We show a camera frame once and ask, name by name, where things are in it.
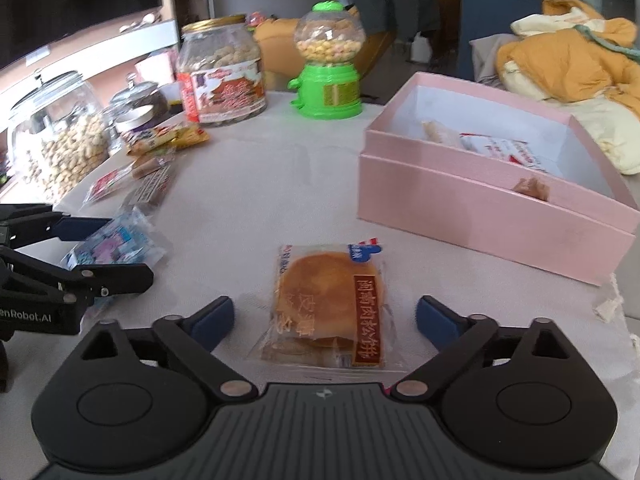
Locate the white fringed table cloth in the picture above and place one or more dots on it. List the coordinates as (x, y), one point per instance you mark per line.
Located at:
(282, 179)

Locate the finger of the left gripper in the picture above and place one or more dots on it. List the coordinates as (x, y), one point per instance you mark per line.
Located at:
(95, 279)
(39, 227)

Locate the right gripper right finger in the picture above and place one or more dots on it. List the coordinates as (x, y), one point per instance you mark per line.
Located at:
(459, 340)

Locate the green gumball machine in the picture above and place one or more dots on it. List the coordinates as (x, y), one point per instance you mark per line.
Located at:
(328, 38)

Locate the purple paper cup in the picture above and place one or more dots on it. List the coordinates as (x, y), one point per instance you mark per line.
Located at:
(132, 121)

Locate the yellow cartoon snack bag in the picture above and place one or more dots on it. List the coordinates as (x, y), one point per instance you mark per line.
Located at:
(179, 137)

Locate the brown biscuit pack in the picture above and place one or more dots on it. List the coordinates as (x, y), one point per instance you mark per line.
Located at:
(153, 176)

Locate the orange cream quilt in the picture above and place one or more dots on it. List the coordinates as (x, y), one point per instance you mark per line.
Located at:
(570, 56)

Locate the plastic jar red label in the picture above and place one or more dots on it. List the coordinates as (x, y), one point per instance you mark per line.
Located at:
(219, 70)

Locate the white rice cracker pack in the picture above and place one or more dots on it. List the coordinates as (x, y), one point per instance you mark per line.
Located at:
(507, 150)

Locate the round meat cake pack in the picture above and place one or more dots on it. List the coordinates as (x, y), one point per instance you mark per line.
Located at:
(330, 310)

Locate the orange armchair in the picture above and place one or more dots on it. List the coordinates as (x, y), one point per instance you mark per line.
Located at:
(281, 61)

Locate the blue pink candy bag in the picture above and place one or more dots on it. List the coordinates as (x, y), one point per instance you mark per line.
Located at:
(128, 249)

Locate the beige bread roll pack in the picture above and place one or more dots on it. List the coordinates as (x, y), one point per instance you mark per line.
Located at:
(439, 133)

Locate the pink gift box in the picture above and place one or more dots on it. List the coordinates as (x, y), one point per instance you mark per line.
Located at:
(570, 215)

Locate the large glass peanut jar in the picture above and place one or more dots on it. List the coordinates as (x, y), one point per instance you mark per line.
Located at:
(57, 135)

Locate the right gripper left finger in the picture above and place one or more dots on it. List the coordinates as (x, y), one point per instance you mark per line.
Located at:
(189, 344)

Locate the clear red label snack pack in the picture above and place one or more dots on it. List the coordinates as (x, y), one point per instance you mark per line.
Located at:
(109, 184)

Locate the small glass jar dark contents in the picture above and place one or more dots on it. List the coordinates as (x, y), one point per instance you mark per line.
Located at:
(137, 94)

